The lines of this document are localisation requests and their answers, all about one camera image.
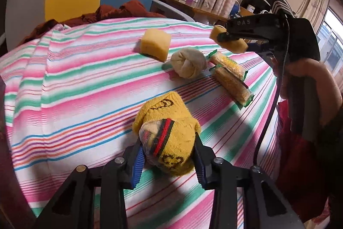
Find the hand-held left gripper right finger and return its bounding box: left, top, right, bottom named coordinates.
left=193, top=132, right=306, bottom=229

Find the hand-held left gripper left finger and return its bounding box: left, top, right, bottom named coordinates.
left=32, top=139, right=146, bottom=229

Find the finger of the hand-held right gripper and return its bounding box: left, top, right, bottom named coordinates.
left=246, top=41, right=274, bottom=54
left=217, top=30, right=242, bottom=42

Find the yellow sponge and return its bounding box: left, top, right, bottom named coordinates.
left=209, top=26, right=248, bottom=54
left=140, top=29, right=171, bottom=62

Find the yellow sock ball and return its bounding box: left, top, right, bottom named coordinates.
left=132, top=92, right=201, bottom=176

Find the person's right hand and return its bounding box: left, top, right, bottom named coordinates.
left=291, top=59, right=343, bottom=125

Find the green wrapped snack bar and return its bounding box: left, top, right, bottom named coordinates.
left=212, top=65, right=254, bottom=107
left=207, top=50, right=248, bottom=81

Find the wooden desk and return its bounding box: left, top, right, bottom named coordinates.
left=157, top=0, right=255, bottom=24

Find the window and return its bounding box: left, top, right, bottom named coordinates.
left=316, top=9, right=343, bottom=76

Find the pale curtain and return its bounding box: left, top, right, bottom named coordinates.
left=297, top=0, right=330, bottom=31

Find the beige sock ball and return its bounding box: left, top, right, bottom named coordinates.
left=171, top=47, right=207, bottom=79

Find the striped bed sheet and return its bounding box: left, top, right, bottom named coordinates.
left=0, top=17, right=284, bottom=229

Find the red jacket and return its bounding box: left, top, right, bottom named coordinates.
left=276, top=100, right=330, bottom=221

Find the rust brown blanket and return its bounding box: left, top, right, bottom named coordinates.
left=17, top=0, right=167, bottom=47

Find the white bed rail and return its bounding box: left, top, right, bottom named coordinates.
left=151, top=0, right=196, bottom=23

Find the black cable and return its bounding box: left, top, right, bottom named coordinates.
left=252, top=13, right=292, bottom=169

